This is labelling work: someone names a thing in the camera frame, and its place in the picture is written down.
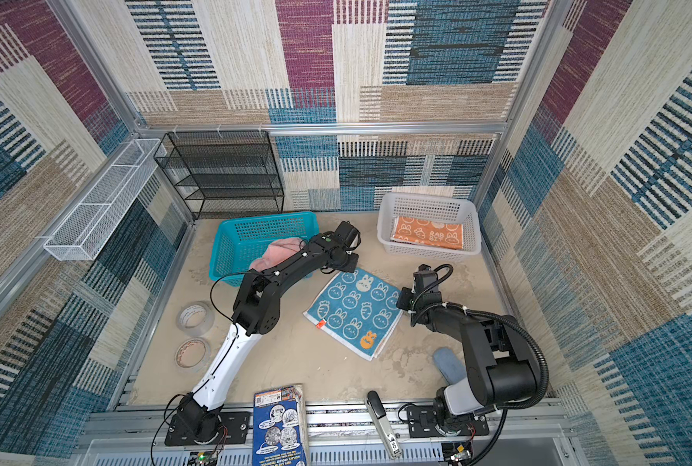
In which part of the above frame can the blue printed package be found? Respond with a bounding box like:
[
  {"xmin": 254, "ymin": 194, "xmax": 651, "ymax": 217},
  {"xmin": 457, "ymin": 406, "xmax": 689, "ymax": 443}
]
[{"xmin": 251, "ymin": 384, "xmax": 310, "ymax": 466}]

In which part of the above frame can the white wire mesh tray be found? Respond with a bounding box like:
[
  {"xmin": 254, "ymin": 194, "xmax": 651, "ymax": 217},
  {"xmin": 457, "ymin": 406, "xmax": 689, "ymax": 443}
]
[{"xmin": 43, "ymin": 139, "xmax": 161, "ymax": 261}]

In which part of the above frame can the black silver stapler tool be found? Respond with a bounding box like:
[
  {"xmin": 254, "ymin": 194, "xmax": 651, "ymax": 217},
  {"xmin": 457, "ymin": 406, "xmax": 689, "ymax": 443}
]
[{"xmin": 365, "ymin": 390, "xmax": 402, "ymax": 459}]

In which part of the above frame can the black wire shelf rack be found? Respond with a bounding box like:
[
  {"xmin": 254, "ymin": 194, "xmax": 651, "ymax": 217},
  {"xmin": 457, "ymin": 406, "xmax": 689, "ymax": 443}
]
[{"xmin": 154, "ymin": 130, "xmax": 285, "ymax": 221}]

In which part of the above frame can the pink terry towel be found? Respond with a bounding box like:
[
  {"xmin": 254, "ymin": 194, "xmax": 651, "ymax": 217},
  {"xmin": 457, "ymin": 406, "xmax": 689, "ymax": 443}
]
[{"xmin": 250, "ymin": 237, "xmax": 305, "ymax": 272}]

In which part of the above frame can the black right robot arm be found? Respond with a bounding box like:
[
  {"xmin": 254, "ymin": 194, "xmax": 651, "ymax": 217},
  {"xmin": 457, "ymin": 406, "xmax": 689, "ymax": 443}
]
[{"xmin": 398, "ymin": 264, "xmax": 550, "ymax": 433}]

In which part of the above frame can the teal plastic basket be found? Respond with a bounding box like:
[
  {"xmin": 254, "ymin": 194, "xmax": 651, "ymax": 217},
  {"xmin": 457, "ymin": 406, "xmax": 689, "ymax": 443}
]
[{"xmin": 209, "ymin": 212, "xmax": 320, "ymax": 287}]

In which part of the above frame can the orange bunny pattern towel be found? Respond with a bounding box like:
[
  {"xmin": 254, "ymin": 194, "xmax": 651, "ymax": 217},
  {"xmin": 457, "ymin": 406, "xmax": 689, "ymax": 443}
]
[{"xmin": 390, "ymin": 217, "xmax": 464, "ymax": 250}]

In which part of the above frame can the white plastic basket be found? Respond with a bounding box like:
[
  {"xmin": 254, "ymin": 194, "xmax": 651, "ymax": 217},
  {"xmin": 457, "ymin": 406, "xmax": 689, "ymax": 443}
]
[{"xmin": 377, "ymin": 192, "xmax": 482, "ymax": 262}]

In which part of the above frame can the blue bunny pattern towel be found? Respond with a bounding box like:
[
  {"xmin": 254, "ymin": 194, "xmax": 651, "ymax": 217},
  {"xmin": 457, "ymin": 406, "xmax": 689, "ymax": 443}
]
[{"xmin": 303, "ymin": 268, "xmax": 402, "ymax": 361}]

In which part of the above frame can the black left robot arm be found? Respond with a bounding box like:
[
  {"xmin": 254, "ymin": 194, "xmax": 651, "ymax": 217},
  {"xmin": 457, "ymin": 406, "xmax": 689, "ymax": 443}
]
[{"xmin": 163, "ymin": 221, "xmax": 361, "ymax": 447}]

